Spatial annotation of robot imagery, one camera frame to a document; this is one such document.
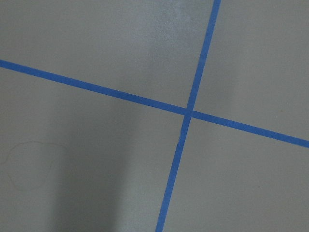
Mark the blue tape grid lines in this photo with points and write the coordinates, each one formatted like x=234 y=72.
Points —
x=188 y=112

